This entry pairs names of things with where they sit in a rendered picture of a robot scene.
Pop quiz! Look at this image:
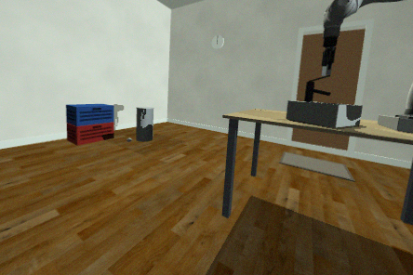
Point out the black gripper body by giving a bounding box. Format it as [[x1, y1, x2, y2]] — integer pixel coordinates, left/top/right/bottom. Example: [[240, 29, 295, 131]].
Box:
[[323, 36, 338, 53]]

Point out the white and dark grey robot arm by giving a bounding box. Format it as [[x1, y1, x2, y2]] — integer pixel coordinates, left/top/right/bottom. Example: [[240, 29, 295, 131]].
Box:
[[323, 0, 413, 119]]

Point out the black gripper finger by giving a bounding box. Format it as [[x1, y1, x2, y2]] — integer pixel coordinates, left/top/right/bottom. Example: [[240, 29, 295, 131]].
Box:
[[326, 46, 336, 75], [321, 49, 327, 76]]

